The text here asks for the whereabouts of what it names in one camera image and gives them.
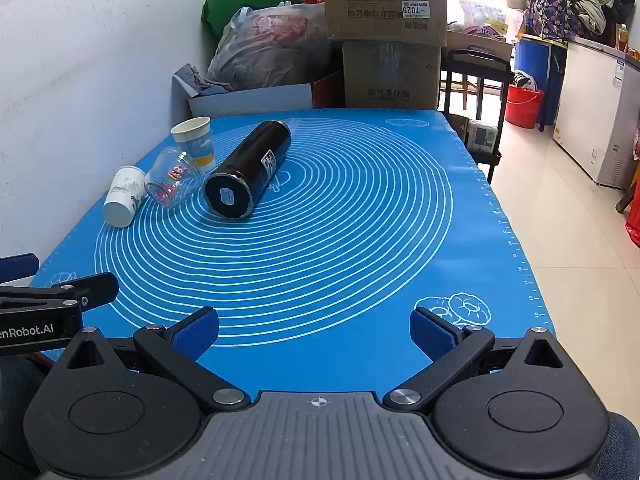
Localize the red cardboard box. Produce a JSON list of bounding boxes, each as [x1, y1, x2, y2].
[[312, 72, 346, 109]]

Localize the red plastic bucket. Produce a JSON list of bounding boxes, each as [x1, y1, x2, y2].
[[505, 85, 545, 129]]

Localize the floral fabric bag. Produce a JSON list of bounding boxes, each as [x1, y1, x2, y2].
[[522, 0, 584, 41]]

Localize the white chest freezer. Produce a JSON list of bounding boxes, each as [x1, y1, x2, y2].
[[552, 35, 640, 191]]

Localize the white paper cup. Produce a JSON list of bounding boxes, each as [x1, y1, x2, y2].
[[102, 165, 149, 228]]

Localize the plain brown cardboard box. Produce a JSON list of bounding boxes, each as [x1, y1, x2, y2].
[[342, 40, 444, 110]]

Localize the black thermos cup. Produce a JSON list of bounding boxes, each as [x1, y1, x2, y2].
[[202, 120, 292, 220]]

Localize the large printed cardboard box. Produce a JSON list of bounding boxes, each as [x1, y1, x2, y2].
[[321, 0, 449, 47]]

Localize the person's right leg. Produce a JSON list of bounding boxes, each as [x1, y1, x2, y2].
[[606, 411, 640, 480]]

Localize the clear plastic bag red contents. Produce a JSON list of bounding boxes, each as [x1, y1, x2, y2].
[[206, 2, 334, 92]]

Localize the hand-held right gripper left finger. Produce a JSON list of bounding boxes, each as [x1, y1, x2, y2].
[[47, 306, 252, 412]]

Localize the blue plastic barrel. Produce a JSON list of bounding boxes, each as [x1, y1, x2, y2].
[[513, 37, 569, 126]]

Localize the white open carton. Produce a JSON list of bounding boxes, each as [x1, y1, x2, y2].
[[172, 63, 316, 119]]

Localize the black metal cart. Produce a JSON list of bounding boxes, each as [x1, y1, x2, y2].
[[438, 48, 514, 185]]

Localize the person's leg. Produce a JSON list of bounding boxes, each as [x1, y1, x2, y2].
[[606, 411, 640, 480], [0, 354, 53, 480]]

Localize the small white appliance box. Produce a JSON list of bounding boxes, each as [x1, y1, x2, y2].
[[467, 119, 500, 154]]

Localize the blue yellow printed paper cup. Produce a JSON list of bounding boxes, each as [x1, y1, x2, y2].
[[170, 116, 216, 169]]

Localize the person's left leg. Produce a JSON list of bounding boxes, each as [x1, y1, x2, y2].
[[0, 354, 53, 480]]

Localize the blue silicone baking mat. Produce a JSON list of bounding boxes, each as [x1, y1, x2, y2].
[[30, 109, 557, 402]]

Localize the flat cardboard box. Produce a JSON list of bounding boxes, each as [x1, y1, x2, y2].
[[446, 30, 515, 63]]

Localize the clear printed glass cup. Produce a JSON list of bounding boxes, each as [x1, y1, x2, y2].
[[144, 146, 204, 209]]

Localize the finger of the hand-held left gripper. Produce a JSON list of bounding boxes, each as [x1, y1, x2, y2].
[[0, 272, 120, 312], [0, 253, 40, 286]]

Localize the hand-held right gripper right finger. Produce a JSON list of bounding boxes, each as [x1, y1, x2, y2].
[[382, 306, 587, 411]]

